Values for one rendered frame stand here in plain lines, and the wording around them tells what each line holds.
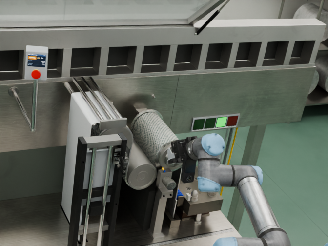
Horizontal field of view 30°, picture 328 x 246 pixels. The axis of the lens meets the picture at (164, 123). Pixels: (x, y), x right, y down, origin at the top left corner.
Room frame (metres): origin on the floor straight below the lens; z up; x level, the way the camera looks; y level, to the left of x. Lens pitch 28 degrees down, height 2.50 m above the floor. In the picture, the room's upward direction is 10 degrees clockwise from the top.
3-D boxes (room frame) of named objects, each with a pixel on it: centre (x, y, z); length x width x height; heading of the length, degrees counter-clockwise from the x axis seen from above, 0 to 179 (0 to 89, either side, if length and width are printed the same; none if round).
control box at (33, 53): (1.79, 0.44, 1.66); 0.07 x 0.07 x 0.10; 14
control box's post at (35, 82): (1.80, 0.44, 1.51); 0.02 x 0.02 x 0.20
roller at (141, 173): (2.09, 0.11, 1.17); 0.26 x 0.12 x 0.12; 30
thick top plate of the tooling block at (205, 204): (2.27, -0.13, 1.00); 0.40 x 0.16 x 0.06; 30
